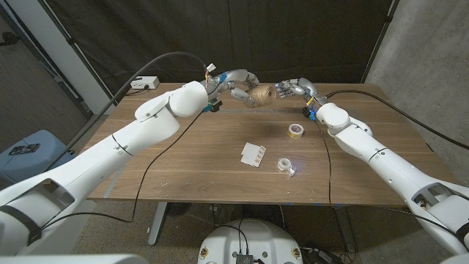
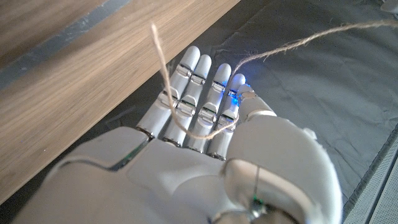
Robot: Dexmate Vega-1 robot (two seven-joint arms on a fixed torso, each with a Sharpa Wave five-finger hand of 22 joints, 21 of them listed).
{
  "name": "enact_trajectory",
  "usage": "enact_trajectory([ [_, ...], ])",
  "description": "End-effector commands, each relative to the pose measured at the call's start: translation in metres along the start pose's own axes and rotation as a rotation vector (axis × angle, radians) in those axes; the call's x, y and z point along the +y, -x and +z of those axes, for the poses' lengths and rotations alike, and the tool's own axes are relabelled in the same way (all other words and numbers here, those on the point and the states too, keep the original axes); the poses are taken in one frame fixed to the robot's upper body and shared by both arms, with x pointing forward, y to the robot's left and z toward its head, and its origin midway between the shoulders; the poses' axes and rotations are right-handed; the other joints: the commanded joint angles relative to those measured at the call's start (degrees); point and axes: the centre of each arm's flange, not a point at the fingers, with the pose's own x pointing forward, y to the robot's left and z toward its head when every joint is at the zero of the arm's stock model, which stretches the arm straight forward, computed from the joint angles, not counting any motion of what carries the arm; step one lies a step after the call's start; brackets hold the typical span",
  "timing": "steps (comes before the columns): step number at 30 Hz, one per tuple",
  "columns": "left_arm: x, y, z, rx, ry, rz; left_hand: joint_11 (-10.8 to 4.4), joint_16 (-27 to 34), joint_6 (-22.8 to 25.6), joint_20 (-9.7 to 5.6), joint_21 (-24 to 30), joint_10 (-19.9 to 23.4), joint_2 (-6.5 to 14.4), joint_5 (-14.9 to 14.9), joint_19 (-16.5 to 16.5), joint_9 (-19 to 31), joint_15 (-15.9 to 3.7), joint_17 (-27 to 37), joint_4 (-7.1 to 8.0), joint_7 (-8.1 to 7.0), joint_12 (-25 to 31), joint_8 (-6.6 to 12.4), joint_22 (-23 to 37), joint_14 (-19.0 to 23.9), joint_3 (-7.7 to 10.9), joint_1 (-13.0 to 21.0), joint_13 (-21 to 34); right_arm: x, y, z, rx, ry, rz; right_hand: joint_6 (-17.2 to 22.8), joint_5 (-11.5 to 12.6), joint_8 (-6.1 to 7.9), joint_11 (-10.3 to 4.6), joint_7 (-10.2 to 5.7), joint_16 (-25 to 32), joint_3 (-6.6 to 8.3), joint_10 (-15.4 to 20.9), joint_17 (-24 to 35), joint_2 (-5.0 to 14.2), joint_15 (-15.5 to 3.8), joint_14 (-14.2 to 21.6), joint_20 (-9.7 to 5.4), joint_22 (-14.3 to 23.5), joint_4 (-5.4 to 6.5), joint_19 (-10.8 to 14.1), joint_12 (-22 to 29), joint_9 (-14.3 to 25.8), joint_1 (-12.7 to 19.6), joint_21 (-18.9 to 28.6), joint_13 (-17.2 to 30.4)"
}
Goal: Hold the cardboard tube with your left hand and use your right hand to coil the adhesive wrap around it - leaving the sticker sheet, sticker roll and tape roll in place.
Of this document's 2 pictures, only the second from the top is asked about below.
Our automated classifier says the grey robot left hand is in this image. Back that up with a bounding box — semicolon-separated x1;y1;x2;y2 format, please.
381;0;398;14

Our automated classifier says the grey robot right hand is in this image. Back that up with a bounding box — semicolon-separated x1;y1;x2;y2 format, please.
12;45;343;224

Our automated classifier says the brown twine strand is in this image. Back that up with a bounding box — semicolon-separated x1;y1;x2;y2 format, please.
150;19;398;141

